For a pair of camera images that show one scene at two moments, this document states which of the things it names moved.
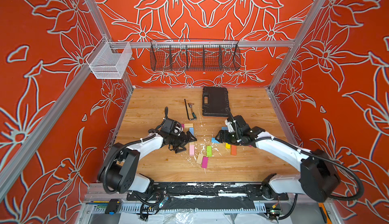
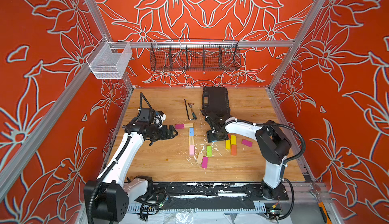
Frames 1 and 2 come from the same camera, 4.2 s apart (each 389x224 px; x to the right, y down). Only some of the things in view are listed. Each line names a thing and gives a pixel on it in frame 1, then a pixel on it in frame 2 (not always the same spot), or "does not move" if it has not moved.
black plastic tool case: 215,102 does not move
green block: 209,151 does not move
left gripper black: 184,141 -> 164,134
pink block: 191,150 does not move
